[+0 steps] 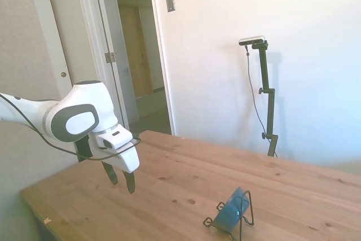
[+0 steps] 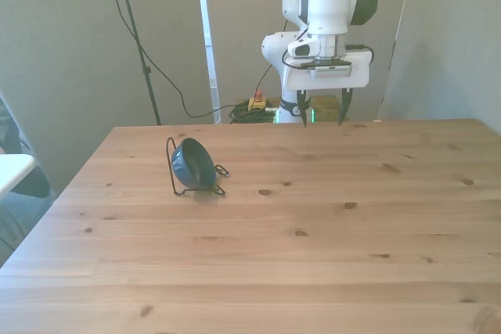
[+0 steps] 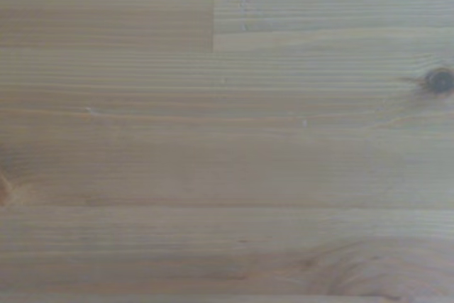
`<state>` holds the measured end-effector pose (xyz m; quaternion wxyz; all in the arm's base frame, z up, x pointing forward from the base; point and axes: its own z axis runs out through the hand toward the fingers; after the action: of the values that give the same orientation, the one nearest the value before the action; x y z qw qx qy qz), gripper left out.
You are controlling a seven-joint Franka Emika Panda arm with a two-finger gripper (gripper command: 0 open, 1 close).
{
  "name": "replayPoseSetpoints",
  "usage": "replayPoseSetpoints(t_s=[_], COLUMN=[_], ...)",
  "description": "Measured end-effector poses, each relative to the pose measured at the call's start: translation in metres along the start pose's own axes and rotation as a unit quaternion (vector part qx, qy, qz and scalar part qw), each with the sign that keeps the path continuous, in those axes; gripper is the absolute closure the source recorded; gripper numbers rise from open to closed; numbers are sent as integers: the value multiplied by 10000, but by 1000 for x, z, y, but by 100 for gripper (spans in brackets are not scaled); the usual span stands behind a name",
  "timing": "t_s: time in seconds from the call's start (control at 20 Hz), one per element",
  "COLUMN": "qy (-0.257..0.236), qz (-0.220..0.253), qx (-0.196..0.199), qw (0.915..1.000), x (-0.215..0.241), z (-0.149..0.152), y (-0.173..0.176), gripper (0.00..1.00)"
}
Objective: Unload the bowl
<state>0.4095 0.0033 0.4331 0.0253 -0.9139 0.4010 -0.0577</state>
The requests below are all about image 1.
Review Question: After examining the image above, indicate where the silver exterior camera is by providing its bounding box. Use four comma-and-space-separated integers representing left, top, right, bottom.
239, 35, 266, 47

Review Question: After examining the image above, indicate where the wooden door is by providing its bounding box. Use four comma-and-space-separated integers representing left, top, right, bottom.
117, 5, 155, 99

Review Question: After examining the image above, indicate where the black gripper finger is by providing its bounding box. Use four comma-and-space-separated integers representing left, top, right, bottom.
101, 161, 118, 186
121, 169, 137, 195

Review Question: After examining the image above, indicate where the white door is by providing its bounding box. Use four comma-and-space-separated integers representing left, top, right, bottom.
27, 0, 113, 103

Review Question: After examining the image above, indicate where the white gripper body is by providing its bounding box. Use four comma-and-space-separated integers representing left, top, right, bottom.
89, 136, 140, 174

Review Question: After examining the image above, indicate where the black jointed camera stand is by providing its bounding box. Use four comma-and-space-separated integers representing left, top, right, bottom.
250, 40, 279, 157

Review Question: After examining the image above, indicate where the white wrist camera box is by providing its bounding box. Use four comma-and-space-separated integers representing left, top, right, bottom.
95, 124, 134, 151

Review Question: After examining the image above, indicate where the black wire dish rack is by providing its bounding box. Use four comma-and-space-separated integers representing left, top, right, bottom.
202, 190, 256, 241

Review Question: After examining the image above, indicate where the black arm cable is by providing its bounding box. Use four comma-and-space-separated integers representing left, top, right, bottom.
0, 93, 143, 161

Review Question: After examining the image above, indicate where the white door frame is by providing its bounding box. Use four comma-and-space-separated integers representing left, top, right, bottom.
112, 0, 176, 136

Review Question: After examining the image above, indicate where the blue bowl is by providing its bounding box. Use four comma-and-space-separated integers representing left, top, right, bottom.
212, 186, 252, 232

